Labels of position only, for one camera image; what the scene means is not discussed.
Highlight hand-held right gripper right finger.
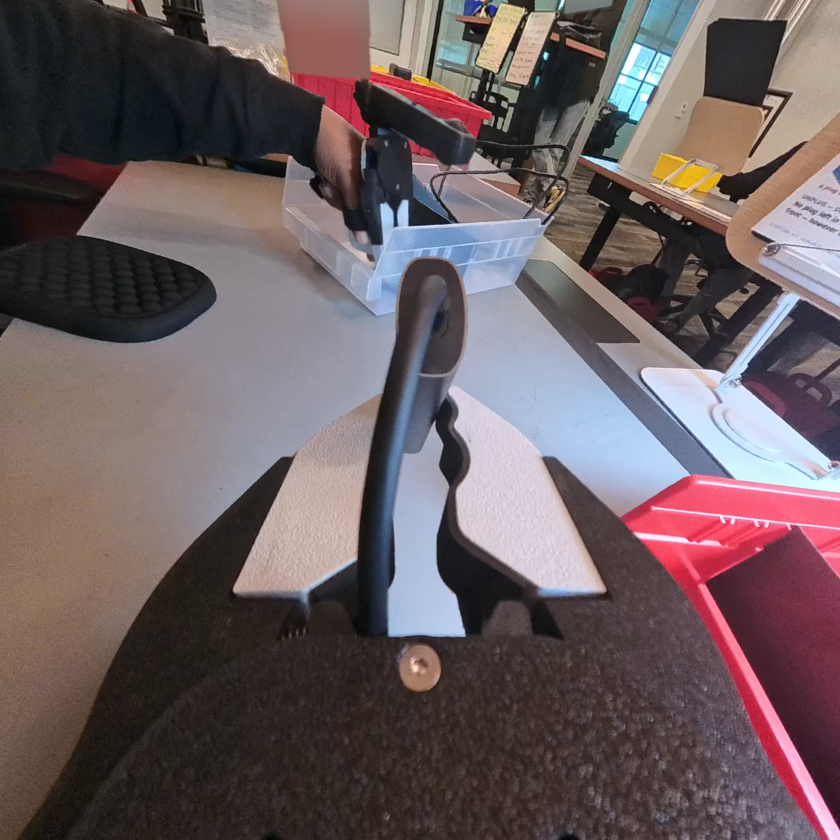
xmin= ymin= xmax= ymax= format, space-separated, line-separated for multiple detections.
xmin=434 ymin=386 xmax=608 ymax=599

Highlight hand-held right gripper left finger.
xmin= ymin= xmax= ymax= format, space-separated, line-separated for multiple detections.
xmin=231 ymin=394 xmax=382 ymax=599

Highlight clear plastic bin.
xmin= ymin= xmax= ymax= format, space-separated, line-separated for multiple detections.
xmin=282 ymin=157 xmax=549 ymax=317

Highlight silver usb plug with cable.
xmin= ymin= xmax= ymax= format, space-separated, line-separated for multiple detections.
xmin=357 ymin=276 xmax=455 ymax=636

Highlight grey USB hub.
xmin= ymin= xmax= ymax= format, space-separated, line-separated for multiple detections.
xmin=395 ymin=258 xmax=468 ymax=455

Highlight red plastic bin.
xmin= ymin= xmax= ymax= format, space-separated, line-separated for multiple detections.
xmin=292 ymin=66 xmax=493 ymax=142
xmin=622 ymin=476 xmax=840 ymax=840

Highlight long black hub cable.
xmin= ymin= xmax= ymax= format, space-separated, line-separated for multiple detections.
xmin=428 ymin=144 xmax=571 ymax=222

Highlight person's left forearm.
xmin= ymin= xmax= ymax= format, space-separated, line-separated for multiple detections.
xmin=0 ymin=0 xmax=327 ymax=173

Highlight person's left hand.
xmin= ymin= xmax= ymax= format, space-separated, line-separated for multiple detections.
xmin=310 ymin=105 xmax=376 ymax=252

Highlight brown upright board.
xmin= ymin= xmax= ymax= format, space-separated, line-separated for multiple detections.
xmin=476 ymin=3 xmax=527 ymax=74
xmin=505 ymin=12 xmax=559 ymax=88

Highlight white metal stand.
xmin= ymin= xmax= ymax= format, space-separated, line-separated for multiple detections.
xmin=641 ymin=292 xmax=840 ymax=483

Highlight yellow bin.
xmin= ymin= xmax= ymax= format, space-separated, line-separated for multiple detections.
xmin=651 ymin=153 xmax=723 ymax=194

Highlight black textured rounded object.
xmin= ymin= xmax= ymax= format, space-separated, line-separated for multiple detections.
xmin=0 ymin=236 xmax=217 ymax=343

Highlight clear page holder bar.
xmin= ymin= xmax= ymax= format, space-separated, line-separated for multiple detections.
xmin=760 ymin=243 xmax=840 ymax=298

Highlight printed instruction sheet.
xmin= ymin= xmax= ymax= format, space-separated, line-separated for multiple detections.
xmin=751 ymin=154 xmax=840 ymax=253

